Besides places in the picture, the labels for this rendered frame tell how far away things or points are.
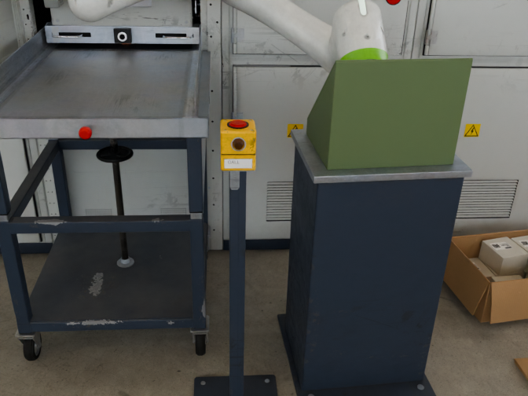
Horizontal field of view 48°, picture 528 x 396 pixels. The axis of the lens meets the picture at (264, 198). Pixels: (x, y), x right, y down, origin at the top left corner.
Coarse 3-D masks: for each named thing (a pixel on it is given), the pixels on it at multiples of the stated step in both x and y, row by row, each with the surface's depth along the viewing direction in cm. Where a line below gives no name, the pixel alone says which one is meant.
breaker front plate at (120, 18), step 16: (64, 0) 206; (144, 0) 208; (160, 0) 209; (176, 0) 209; (64, 16) 209; (112, 16) 210; (128, 16) 211; (144, 16) 211; (160, 16) 211; (176, 16) 212
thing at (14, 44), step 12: (0, 0) 195; (0, 12) 196; (12, 12) 203; (0, 24) 196; (12, 24) 203; (0, 36) 197; (12, 36) 204; (24, 36) 207; (0, 48) 197; (12, 48) 205; (0, 60) 193
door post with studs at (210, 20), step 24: (216, 0) 206; (216, 24) 210; (216, 48) 214; (216, 72) 218; (216, 96) 222; (216, 120) 227; (216, 144) 231; (216, 168) 236; (216, 192) 241; (216, 216) 246; (216, 240) 252
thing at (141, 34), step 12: (48, 24) 210; (192, 24) 217; (48, 36) 211; (84, 36) 212; (96, 36) 212; (108, 36) 212; (132, 36) 213; (144, 36) 213; (156, 36) 213; (168, 36) 214; (180, 36) 214; (192, 36) 214
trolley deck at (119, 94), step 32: (64, 64) 194; (96, 64) 195; (128, 64) 196; (160, 64) 197; (32, 96) 166; (64, 96) 167; (96, 96) 167; (128, 96) 168; (160, 96) 169; (0, 128) 152; (32, 128) 152; (64, 128) 153; (96, 128) 153; (128, 128) 154; (160, 128) 155; (192, 128) 155
